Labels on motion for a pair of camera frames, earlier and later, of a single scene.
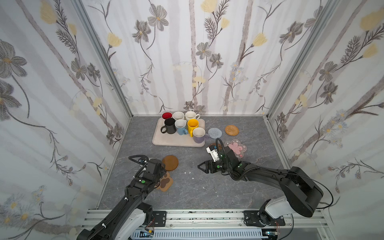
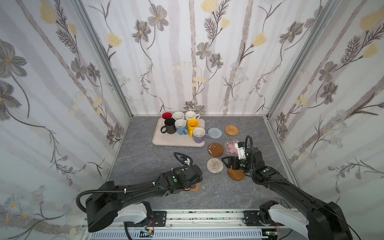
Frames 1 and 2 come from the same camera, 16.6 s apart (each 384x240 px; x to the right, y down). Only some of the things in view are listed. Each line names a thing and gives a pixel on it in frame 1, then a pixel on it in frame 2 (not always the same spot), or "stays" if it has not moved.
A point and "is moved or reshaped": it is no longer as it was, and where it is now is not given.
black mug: x=170 y=125 stays
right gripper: x=214 y=166 → x=234 y=163
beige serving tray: x=175 y=139 stays
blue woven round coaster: x=215 y=133 stays
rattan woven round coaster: x=232 y=130 stays
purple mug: x=199 y=135 stays
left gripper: x=159 y=173 → x=193 y=180
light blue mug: x=180 y=125 stays
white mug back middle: x=178 y=115 stays
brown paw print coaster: x=166 y=182 is moved or reshaped
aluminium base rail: x=210 y=219 stays
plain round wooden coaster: x=171 y=162 is moved or reshaped
